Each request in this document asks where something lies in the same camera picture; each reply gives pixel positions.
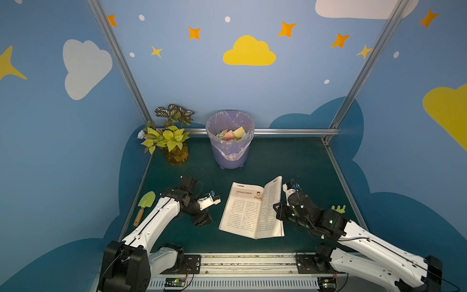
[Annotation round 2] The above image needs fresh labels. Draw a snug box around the clear plastic bin liner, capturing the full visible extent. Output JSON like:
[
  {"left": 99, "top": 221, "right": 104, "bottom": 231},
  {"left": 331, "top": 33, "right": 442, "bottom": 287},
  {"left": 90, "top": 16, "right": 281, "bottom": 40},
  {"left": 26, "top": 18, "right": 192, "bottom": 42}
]
[{"left": 205, "top": 110, "right": 256, "bottom": 163}]

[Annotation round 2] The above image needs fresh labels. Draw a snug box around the magazine book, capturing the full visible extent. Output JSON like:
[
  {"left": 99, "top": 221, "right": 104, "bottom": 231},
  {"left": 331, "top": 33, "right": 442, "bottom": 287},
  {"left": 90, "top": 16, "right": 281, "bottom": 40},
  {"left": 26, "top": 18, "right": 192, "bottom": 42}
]
[{"left": 219, "top": 176, "right": 285, "bottom": 240}]

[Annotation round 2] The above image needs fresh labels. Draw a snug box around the right circuit board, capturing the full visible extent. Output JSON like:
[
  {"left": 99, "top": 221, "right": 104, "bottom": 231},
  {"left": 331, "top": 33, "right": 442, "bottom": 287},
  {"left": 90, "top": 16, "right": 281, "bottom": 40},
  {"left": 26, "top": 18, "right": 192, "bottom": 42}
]
[{"left": 317, "top": 277, "right": 337, "bottom": 292}]

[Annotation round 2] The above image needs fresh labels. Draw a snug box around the aluminium frame post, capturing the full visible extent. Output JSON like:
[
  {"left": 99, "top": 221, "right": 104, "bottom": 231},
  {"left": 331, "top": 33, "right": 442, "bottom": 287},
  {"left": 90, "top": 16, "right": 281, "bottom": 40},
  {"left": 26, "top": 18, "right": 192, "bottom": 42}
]
[
  {"left": 329, "top": 0, "right": 410, "bottom": 131},
  {"left": 87, "top": 0, "right": 153, "bottom": 122}
]

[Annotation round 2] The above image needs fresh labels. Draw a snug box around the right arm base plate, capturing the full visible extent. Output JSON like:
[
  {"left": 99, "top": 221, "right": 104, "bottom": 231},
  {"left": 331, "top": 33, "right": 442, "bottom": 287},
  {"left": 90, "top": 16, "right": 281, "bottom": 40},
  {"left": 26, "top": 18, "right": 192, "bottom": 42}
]
[{"left": 294, "top": 253, "right": 343, "bottom": 274}]

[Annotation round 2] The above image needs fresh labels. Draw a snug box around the green toy rake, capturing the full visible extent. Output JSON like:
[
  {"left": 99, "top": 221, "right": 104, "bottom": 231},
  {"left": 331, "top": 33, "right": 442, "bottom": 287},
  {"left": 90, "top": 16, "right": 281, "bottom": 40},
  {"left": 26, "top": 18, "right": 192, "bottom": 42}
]
[{"left": 332, "top": 204, "right": 346, "bottom": 214}]

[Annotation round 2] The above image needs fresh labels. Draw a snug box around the purple trash bin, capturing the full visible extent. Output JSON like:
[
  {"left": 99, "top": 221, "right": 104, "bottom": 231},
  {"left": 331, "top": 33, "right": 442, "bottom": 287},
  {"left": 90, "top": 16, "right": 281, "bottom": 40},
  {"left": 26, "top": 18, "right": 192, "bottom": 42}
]
[{"left": 207, "top": 111, "right": 255, "bottom": 170}]

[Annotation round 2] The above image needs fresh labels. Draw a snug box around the right aluminium frame post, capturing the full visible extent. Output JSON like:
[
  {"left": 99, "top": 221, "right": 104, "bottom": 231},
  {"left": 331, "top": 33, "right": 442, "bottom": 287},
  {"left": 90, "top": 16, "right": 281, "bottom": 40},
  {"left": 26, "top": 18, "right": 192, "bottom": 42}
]
[{"left": 329, "top": 0, "right": 410, "bottom": 131}]

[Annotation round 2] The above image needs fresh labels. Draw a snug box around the discarded sticky notes pile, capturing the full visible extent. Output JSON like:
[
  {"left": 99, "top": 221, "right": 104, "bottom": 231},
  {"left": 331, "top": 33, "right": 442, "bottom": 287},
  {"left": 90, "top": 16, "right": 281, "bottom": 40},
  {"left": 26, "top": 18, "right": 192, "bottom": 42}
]
[{"left": 216, "top": 127, "right": 246, "bottom": 141}]

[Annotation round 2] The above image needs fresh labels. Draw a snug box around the circuit board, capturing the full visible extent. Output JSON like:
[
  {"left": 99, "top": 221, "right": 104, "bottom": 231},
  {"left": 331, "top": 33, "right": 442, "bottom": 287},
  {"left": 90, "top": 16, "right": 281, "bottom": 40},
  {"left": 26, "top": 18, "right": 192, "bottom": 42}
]
[
  {"left": 164, "top": 278, "right": 186, "bottom": 290},
  {"left": 317, "top": 277, "right": 337, "bottom": 292}
]

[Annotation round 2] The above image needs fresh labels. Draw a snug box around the left circuit board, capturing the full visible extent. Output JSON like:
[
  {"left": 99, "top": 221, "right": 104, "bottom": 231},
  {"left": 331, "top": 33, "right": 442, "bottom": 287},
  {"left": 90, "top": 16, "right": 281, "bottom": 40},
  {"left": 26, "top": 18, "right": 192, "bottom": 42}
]
[{"left": 164, "top": 278, "right": 186, "bottom": 290}]

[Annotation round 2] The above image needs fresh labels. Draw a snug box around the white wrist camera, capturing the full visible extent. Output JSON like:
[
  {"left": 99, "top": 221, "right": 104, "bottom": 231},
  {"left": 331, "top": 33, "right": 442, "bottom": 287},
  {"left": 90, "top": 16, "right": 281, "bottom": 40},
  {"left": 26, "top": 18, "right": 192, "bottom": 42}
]
[
  {"left": 282, "top": 181, "right": 301, "bottom": 206},
  {"left": 197, "top": 192, "right": 221, "bottom": 210}
]

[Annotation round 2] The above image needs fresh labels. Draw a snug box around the aluminium frame back bar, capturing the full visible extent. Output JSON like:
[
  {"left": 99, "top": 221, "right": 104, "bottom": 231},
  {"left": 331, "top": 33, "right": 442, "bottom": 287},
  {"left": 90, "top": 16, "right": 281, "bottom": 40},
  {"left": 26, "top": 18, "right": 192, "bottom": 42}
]
[{"left": 184, "top": 127, "right": 340, "bottom": 137}]

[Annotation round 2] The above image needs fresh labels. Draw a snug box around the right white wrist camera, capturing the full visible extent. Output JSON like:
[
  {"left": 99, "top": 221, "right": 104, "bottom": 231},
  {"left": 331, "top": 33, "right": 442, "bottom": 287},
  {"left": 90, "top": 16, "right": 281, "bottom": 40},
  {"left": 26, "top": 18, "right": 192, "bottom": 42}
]
[{"left": 282, "top": 181, "right": 301, "bottom": 206}]

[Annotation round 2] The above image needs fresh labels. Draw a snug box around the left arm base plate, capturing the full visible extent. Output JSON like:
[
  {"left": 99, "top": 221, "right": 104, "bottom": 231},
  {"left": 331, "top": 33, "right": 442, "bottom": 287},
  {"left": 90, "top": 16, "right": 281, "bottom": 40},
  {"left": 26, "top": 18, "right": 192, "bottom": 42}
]
[{"left": 161, "top": 254, "right": 202, "bottom": 274}]

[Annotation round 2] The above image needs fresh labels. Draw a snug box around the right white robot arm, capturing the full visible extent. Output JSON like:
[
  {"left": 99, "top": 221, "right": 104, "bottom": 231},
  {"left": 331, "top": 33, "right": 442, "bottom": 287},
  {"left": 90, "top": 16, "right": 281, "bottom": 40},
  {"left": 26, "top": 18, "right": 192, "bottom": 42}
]
[{"left": 273, "top": 189, "right": 443, "bottom": 292}]

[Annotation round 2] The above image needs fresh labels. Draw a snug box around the potted green plant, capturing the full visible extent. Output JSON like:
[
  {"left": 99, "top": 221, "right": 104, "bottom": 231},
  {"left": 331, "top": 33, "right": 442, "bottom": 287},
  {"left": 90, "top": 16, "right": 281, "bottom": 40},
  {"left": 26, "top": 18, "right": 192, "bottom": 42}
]
[{"left": 137, "top": 104, "right": 194, "bottom": 165}]

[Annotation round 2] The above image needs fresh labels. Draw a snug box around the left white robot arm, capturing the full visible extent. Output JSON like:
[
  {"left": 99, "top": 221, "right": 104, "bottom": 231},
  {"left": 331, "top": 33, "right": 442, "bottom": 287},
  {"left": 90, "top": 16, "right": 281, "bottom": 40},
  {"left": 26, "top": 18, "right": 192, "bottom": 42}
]
[{"left": 96, "top": 176, "right": 221, "bottom": 292}]

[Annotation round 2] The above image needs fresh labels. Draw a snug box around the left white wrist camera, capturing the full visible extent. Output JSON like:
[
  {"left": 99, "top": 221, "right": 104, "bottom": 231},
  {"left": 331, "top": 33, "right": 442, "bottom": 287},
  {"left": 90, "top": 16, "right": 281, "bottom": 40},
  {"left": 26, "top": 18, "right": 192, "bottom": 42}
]
[{"left": 197, "top": 192, "right": 221, "bottom": 210}]

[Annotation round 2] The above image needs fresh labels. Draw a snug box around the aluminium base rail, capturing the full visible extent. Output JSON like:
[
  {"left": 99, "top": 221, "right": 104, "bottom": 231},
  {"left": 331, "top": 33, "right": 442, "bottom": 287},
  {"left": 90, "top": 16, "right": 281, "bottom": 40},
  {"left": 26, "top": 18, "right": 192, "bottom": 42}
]
[{"left": 146, "top": 253, "right": 339, "bottom": 292}]

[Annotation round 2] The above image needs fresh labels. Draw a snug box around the left aluminium frame post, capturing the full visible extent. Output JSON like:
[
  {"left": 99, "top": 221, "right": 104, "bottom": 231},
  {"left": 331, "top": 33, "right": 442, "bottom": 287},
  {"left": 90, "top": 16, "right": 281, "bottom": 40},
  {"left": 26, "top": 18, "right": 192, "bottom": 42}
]
[{"left": 87, "top": 0, "right": 153, "bottom": 122}]

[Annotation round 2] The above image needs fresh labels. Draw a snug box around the green toy shovel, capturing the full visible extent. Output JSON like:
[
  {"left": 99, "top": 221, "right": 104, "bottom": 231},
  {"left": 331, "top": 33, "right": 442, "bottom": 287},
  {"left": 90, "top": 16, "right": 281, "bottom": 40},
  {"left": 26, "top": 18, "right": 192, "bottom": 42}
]
[{"left": 133, "top": 191, "right": 156, "bottom": 227}]

